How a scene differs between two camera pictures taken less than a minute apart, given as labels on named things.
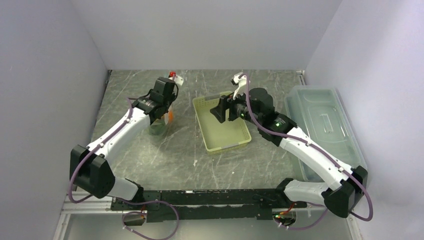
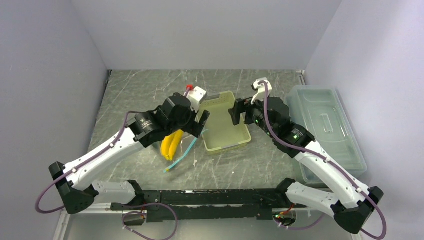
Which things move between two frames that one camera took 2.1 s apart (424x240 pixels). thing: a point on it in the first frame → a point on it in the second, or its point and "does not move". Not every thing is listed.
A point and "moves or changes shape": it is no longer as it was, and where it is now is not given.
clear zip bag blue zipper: (164, 126) moves or changes shape
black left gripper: (174, 94) → (194, 127)
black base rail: (208, 205) does not move
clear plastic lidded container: (320, 116) does not move
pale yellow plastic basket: (216, 135) does not move
